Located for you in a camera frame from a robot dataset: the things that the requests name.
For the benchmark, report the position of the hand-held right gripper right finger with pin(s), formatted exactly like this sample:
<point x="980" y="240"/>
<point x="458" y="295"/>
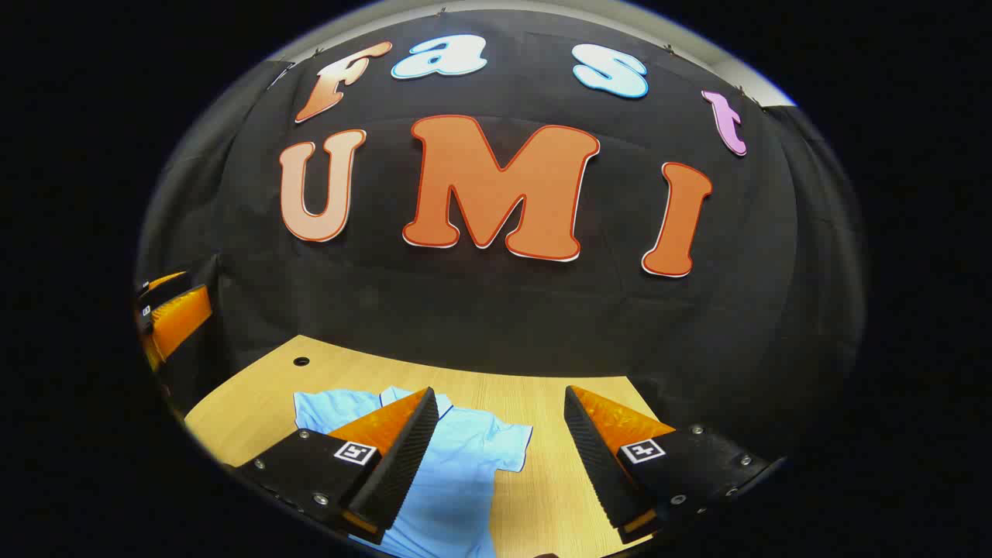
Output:
<point x="597" y="465"/>

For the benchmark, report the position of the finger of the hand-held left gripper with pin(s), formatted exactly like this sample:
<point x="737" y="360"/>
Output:
<point x="182" y="322"/>
<point x="174" y="294"/>

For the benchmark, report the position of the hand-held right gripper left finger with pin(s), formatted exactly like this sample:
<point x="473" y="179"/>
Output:
<point x="403" y="465"/>

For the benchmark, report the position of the light blue T-shirt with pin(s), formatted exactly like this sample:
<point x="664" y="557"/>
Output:
<point x="465" y="465"/>

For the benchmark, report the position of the black backdrop cloth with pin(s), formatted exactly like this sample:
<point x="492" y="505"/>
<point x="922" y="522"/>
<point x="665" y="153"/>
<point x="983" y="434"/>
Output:
<point x="496" y="310"/>

